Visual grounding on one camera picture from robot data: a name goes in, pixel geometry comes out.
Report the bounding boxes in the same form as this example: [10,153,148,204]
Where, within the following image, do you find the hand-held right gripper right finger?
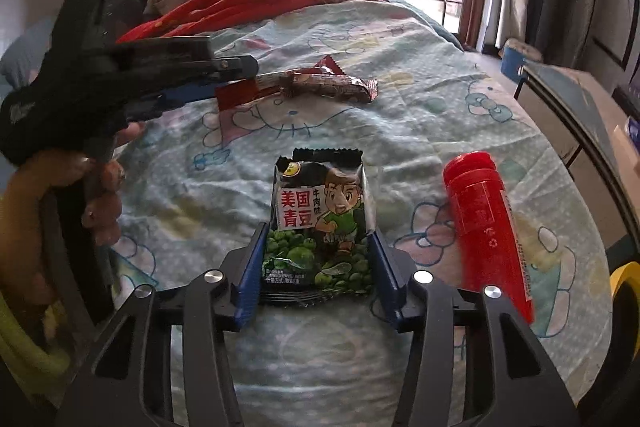
[367,227,581,427]

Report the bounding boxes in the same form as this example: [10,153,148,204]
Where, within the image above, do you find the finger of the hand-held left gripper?
[125,79,223,120]
[116,36,259,84]

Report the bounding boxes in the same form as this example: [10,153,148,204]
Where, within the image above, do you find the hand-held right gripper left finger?
[55,222,271,427]

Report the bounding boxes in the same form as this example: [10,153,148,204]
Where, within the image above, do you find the red foil wrapper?
[215,56,343,112]

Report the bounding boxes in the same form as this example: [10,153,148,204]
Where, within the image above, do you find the green pea snack packet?
[260,148,376,305]

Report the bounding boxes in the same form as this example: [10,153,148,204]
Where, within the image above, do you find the long red-brown snack wrapper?
[256,69,379,104]

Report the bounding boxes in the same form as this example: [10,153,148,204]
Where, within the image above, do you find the person's left hand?
[0,121,146,309]

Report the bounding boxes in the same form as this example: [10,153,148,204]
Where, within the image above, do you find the red floral blanket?
[116,0,391,45]

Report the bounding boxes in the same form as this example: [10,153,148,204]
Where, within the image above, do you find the red cylindrical bottle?
[442,151,536,324]

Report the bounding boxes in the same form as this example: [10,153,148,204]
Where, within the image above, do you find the yellow-green cloth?
[0,292,73,388]

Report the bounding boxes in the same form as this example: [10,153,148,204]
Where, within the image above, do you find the yellow tape roll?
[609,261,640,333]

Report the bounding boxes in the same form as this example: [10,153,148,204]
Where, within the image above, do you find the blue quilted bedspread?
[350,0,463,50]

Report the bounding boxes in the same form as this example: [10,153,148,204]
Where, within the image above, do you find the white coffee table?
[515,59,640,218]

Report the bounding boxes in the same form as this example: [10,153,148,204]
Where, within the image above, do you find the blue plastic bucket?
[501,38,543,82]

